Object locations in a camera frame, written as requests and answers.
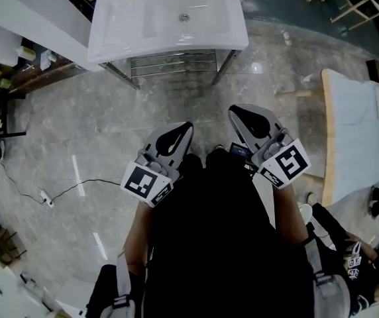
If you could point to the person's left forearm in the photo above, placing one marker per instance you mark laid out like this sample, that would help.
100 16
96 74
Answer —
136 230

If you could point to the small black display device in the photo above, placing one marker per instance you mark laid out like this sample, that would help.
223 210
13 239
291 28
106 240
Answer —
240 151

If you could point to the person's black clothing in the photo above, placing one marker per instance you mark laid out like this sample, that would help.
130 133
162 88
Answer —
209 243

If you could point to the white washbasin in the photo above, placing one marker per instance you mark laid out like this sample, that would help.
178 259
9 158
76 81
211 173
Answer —
163 22

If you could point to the table with pale cloth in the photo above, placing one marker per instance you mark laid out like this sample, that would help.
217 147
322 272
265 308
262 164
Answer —
358 131

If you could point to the brown wooden shelf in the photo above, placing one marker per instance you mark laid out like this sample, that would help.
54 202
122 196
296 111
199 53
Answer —
47 75

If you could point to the person's right forearm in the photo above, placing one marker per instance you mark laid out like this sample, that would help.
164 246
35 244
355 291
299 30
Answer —
289 214

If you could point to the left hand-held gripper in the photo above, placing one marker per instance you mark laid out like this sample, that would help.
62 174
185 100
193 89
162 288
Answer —
163 164

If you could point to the metal washbasin stand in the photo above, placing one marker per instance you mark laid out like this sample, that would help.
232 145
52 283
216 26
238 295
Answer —
176 65

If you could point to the wooden chair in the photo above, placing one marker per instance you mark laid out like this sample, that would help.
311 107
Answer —
355 8

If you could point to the white low cabinet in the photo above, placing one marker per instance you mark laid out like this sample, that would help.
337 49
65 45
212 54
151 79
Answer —
10 287

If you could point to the white power strip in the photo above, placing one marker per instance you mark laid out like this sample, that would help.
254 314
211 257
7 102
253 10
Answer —
47 199

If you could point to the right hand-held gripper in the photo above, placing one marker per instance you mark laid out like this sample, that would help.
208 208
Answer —
272 151

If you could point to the white paper packet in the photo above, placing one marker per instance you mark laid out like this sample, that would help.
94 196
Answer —
47 59

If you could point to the small wooden stool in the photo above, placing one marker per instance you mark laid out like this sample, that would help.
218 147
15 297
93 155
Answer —
4 245

